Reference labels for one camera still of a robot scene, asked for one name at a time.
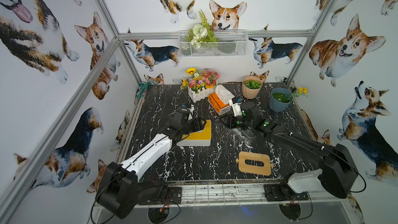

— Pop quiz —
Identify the white tissue box base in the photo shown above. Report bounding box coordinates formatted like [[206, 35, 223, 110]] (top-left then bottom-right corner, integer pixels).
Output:
[[176, 139, 211, 147]]

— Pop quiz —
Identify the yellow tissue box lid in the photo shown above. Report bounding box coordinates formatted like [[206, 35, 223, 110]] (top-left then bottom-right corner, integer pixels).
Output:
[[183, 120, 211, 141]]

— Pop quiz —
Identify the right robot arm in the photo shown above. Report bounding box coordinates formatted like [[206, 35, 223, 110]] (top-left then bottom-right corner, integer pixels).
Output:
[[221, 102, 359, 199]]

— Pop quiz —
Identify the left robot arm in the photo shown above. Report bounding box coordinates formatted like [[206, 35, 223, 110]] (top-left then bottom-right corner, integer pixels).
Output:
[[94, 107, 206, 219]]

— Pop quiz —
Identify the clear plastic tissue box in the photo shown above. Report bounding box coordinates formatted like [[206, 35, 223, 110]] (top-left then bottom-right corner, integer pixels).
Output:
[[237, 128, 257, 147]]

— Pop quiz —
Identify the orange tissue pack by flowers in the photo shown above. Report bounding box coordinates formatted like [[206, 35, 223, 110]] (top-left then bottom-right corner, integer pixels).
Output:
[[208, 85, 235, 116]]

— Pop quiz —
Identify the wooden tissue box lid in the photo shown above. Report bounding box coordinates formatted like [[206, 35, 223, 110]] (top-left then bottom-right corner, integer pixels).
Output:
[[236, 151, 274, 176]]

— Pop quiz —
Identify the peach pot with succulent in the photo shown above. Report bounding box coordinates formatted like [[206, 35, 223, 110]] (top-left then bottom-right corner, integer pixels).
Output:
[[242, 76, 263, 100]]

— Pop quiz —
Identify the blue pot with yellow flowers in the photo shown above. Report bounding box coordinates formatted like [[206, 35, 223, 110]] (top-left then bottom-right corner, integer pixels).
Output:
[[269, 87, 308, 113]]

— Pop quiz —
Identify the white fence flower planter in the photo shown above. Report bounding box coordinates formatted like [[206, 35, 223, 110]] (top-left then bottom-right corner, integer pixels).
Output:
[[180, 67, 220, 103]]

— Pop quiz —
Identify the teal cloth in corner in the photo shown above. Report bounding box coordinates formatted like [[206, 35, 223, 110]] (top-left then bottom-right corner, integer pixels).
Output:
[[136, 80, 158, 101]]

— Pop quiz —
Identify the white flower green fern bouquet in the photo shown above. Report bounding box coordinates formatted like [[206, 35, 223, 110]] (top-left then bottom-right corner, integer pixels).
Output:
[[184, 9, 219, 49]]

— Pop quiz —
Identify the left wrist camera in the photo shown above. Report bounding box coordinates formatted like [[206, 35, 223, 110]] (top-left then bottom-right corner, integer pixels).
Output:
[[182, 103, 195, 116]]

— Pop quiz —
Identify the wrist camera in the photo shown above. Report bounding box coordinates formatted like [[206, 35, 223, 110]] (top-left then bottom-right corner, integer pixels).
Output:
[[229, 97, 242, 117], [182, 103, 195, 116]]

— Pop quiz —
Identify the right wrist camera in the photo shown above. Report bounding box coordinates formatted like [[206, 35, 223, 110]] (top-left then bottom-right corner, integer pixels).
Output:
[[229, 97, 242, 117]]

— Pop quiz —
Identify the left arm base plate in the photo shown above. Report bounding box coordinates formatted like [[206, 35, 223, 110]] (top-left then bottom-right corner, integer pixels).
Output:
[[147, 187, 182, 205]]

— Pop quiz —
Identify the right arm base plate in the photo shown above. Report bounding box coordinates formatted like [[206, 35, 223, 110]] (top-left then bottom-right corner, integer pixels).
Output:
[[264, 184, 309, 202]]

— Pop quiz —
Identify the white wire wall basket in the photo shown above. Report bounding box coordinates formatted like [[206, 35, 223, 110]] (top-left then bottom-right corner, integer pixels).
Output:
[[178, 30, 248, 58]]

